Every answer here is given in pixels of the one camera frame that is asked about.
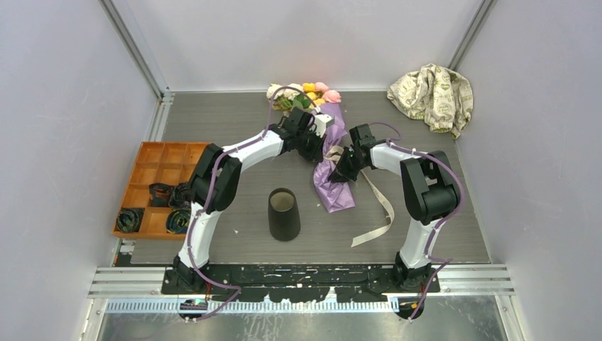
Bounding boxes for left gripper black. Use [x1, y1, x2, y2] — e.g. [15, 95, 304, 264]
[295, 126, 327, 161]

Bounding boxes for cream ribbon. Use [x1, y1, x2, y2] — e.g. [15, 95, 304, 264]
[349, 170, 395, 248]

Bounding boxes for purple flower bouquet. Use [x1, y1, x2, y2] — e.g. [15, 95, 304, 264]
[266, 82, 355, 213]

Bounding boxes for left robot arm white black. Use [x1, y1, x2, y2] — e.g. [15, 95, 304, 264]
[173, 109, 334, 293]

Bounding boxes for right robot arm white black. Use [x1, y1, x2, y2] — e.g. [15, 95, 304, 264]
[328, 124, 464, 292]

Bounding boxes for dark cylindrical vase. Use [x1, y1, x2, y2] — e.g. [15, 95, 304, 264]
[268, 188, 301, 242]

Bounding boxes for patterned cream cloth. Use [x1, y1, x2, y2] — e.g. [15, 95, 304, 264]
[386, 63, 474, 139]

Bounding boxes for rolled dark fabric upper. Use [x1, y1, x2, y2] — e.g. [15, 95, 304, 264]
[168, 182, 191, 209]

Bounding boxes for rolled dark fabric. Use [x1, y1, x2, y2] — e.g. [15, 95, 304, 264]
[165, 208, 191, 234]
[148, 183, 174, 207]
[116, 207, 145, 233]
[168, 182, 191, 209]

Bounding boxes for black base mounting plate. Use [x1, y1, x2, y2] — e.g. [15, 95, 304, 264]
[160, 264, 440, 303]

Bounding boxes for rolled dark fabric lower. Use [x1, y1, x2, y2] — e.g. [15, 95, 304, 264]
[165, 208, 191, 234]

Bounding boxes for rolled dark fabric middle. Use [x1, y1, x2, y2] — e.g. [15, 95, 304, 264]
[148, 183, 174, 207]

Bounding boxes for rolled dark fabric left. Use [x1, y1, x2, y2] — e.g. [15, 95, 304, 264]
[116, 207, 145, 233]

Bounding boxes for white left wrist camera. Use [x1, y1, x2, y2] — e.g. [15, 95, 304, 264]
[314, 113, 334, 137]

